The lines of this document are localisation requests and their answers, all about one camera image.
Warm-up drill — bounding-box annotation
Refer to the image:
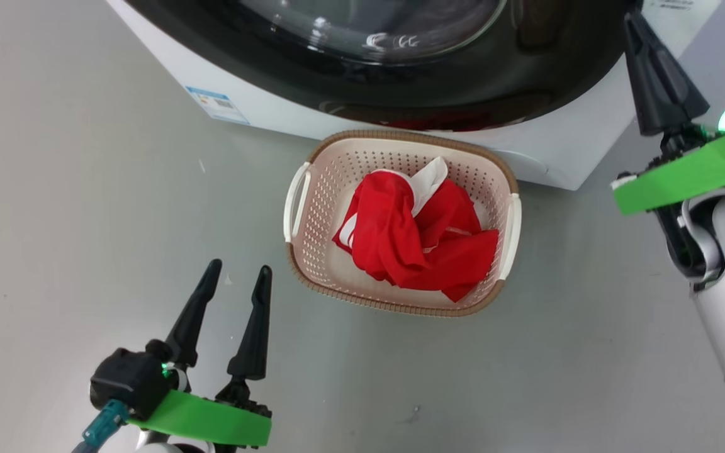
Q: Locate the round white filter cover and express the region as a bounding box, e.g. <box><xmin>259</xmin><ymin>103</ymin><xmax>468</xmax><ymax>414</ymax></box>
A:
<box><xmin>512</xmin><ymin>151</ymin><xmax>550</xmax><ymax>184</ymax></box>

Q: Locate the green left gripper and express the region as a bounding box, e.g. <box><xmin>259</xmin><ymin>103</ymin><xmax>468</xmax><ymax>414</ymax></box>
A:
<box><xmin>130</xmin><ymin>259</ymin><xmax>273</xmax><ymax>449</ymax></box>

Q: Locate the red and white garment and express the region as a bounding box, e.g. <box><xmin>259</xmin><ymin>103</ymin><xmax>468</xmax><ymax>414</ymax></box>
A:
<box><xmin>332</xmin><ymin>157</ymin><xmax>500</xmax><ymax>303</ymax></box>

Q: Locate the round washing machine door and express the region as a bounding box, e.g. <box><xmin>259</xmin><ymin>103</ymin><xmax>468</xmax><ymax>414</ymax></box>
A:
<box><xmin>125</xmin><ymin>0</ymin><xmax>643</xmax><ymax>133</ymax></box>

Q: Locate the white front-load washing machine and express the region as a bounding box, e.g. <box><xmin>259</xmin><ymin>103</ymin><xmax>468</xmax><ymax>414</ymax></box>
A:
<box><xmin>106</xmin><ymin>0</ymin><xmax>722</xmax><ymax>191</ymax></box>

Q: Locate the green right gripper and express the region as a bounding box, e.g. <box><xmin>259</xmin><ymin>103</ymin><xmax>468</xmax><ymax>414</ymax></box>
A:
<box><xmin>612</xmin><ymin>9</ymin><xmax>725</xmax><ymax>216</ymax></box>

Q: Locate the teal cable connector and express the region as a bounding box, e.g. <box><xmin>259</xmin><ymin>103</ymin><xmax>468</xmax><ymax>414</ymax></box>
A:
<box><xmin>72</xmin><ymin>400</ymin><xmax>130</xmax><ymax>453</ymax></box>

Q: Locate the cream perforated basket brown rim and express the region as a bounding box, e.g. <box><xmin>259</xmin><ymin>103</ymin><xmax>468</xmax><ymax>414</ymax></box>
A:
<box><xmin>283</xmin><ymin>130</ymin><xmax>522</xmax><ymax>317</ymax></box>

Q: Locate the blue energy label sticker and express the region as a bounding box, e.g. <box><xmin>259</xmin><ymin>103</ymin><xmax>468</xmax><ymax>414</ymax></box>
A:
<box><xmin>185</xmin><ymin>86</ymin><xmax>250</xmax><ymax>125</ymax></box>

